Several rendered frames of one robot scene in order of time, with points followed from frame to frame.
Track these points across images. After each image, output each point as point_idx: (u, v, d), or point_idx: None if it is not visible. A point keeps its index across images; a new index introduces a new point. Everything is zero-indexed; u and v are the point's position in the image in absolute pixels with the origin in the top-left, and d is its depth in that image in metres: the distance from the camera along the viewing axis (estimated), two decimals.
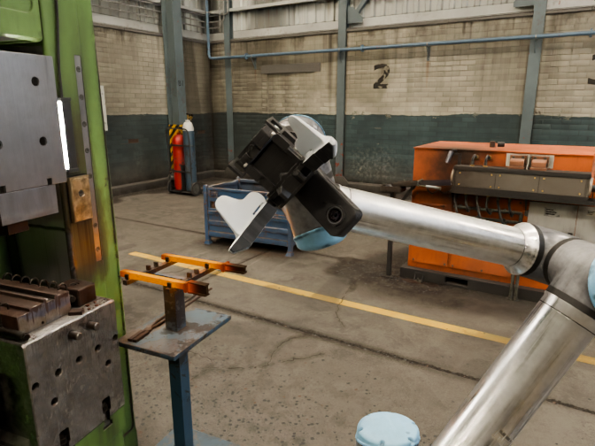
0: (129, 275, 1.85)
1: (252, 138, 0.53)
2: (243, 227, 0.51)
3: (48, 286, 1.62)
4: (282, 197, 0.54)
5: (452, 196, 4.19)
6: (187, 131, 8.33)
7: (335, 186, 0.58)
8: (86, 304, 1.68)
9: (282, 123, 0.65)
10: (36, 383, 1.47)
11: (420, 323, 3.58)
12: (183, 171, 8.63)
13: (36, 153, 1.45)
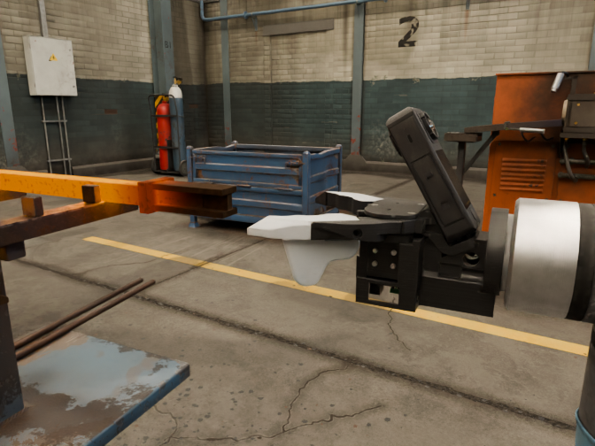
0: None
1: None
2: (294, 238, 0.39)
3: None
4: (357, 217, 0.41)
5: (556, 145, 2.76)
6: (173, 97, 6.89)
7: None
8: None
9: None
10: None
11: (534, 343, 2.14)
12: (170, 147, 7.19)
13: None
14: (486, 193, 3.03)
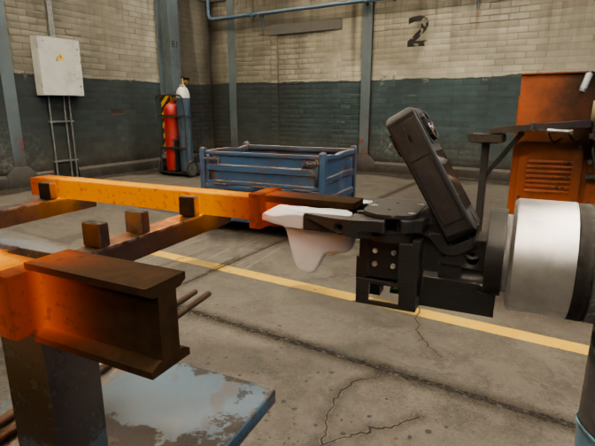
0: None
1: None
2: (297, 226, 0.43)
3: None
4: None
5: (583, 146, 2.70)
6: (181, 97, 6.84)
7: None
8: None
9: None
10: None
11: (568, 350, 2.08)
12: (177, 147, 7.14)
13: None
14: (510, 195, 2.97)
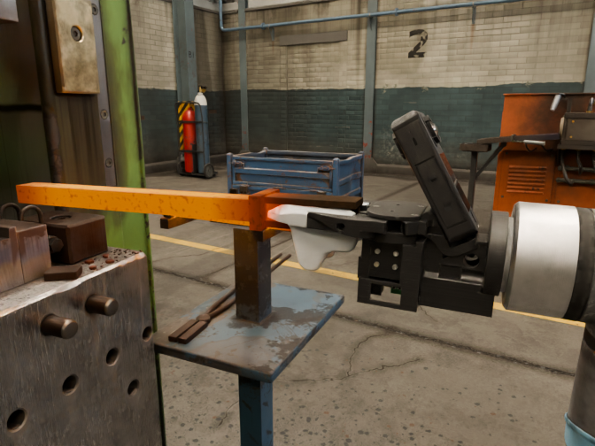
0: None
1: None
2: (302, 225, 0.44)
3: None
4: (359, 218, 0.41)
5: (554, 155, 3.27)
6: (199, 105, 7.41)
7: None
8: (87, 260, 0.76)
9: None
10: None
11: (536, 317, 2.65)
12: (195, 150, 7.71)
13: None
14: (495, 195, 3.54)
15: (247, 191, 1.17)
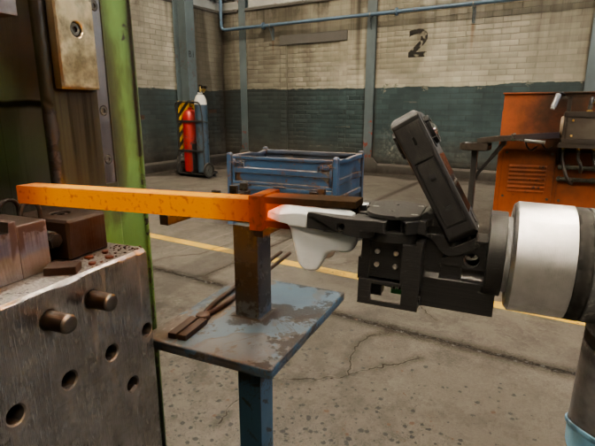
0: None
1: None
2: (302, 225, 0.44)
3: None
4: (359, 218, 0.41)
5: (554, 153, 3.27)
6: (199, 104, 7.41)
7: None
8: (87, 256, 0.75)
9: None
10: None
11: (537, 316, 2.65)
12: (195, 149, 7.70)
13: None
14: (495, 194, 3.54)
15: (247, 188, 1.17)
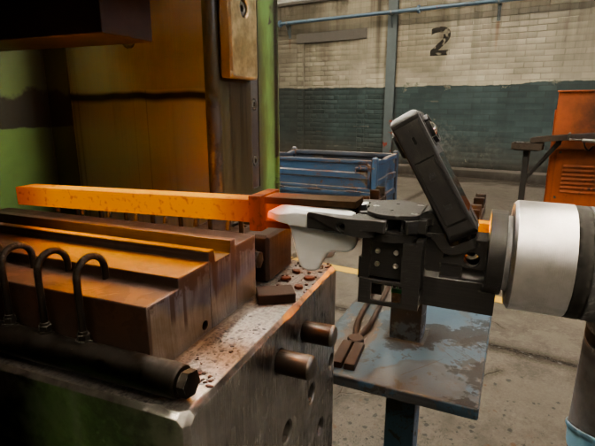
0: None
1: None
2: (302, 225, 0.44)
3: (194, 220, 0.57)
4: (359, 218, 0.41)
5: None
6: None
7: None
8: (283, 277, 0.63)
9: None
10: None
11: None
12: None
13: None
14: (546, 195, 3.42)
15: (384, 193, 1.05)
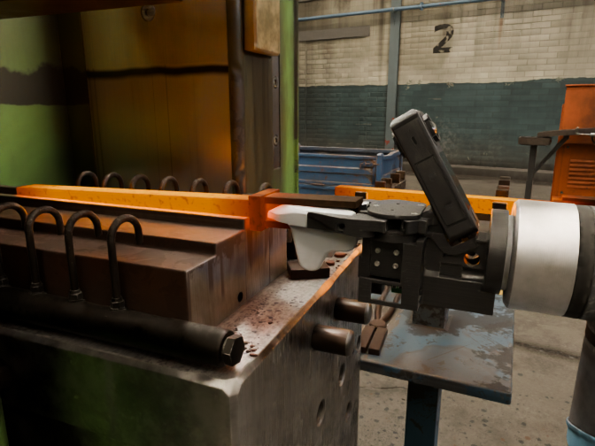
0: (367, 195, 0.77)
1: None
2: (302, 225, 0.44)
3: (223, 192, 0.54)
4: (359, 218, 0.41)
5: None
6: None
7: None
8: None
9: None
10: None
11: None
12: None
13: None
14: (553, 190, 3.39)
15: (405, 177, 1.02)
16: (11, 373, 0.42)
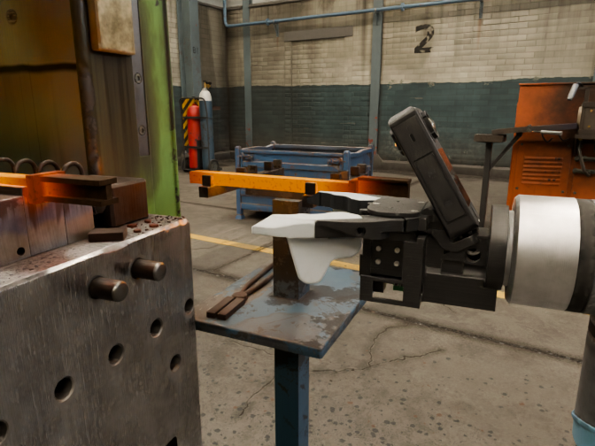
0: (212, 177, 0.87)
1: None
2: (298, 236, 0.40)
3: (36, 169, 0.64)
4: (359, 216, 0.41)
5: (571, 145, 3.22)
6: (204, 100, 7.36)
7: None
8: (129, 224, 0.70)
9: None
10: (1, 423, 0.49)
11: None
12: (199, 146, 7.66)
13: None
14: (509, 186, 3.49)
15: (281, 165, 1.12)
16: None
